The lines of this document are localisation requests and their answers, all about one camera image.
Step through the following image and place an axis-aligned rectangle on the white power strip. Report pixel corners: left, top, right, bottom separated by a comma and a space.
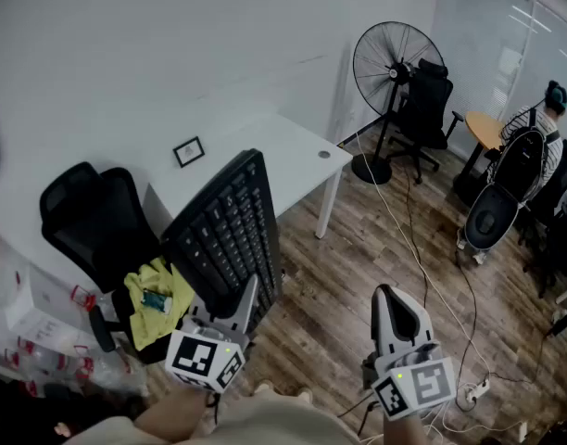
462, 376, 492, 401

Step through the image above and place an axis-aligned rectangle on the person's beige clothing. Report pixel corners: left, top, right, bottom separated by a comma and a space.
63, 382, 364, 445

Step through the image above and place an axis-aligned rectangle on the long white cable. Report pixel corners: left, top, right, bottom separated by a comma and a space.
355, 131, 493, 444

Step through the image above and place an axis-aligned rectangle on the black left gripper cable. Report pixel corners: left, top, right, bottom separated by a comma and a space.
205, 390, 221, 426

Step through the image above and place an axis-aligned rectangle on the person's right forearm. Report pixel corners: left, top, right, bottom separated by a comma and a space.
384, 409, 434, 445

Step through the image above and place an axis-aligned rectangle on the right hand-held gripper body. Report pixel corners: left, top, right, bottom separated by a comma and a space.
360, 342, 459, 423

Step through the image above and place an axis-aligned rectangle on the black computer keyboard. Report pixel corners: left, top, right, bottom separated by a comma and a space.
159, 147, 284, 337

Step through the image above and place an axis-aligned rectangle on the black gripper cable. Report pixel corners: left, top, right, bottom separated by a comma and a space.
336, 397, 383, 438
205, 390, 221, 426

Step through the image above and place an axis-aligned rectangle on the black office chair with armrests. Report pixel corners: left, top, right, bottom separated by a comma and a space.
385, 57, 465, 185

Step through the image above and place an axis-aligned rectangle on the white table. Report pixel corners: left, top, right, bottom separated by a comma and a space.
143, 111, 355, 241

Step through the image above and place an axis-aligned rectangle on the pile of clear plastic bags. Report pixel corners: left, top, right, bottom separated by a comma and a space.
0, 227, 148, 401

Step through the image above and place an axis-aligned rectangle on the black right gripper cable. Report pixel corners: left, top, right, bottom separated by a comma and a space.
336, 397, 383, 438

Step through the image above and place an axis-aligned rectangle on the teal and white packet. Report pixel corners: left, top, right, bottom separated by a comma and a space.
140, 287, 174, 316

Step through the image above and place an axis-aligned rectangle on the yellow cloth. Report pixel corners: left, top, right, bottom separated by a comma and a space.
123, 256, 195, 352

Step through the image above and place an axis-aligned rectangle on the black standing fan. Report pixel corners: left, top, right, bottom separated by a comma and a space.
350, 19, 447, 186

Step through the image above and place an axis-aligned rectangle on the black mesh office chair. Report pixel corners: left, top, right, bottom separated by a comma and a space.
38, 160, 183, 365

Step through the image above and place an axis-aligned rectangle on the long black cable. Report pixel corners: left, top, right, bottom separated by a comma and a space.
403, 163, 551, 388

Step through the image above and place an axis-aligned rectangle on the round wooden table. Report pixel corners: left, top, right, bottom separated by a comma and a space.
452, 110, 507, 203

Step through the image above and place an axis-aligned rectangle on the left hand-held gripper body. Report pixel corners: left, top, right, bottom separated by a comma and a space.
164, 294, 253, 395

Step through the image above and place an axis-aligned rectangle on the person's left forearm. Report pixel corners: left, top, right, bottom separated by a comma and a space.
133, 384, 211, 440

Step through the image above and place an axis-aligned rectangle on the small black picture frame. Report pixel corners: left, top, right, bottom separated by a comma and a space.
172, 135, 207, 170

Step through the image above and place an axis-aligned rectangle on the white cardboard box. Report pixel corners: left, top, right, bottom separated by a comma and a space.
4, 264, 102, 345

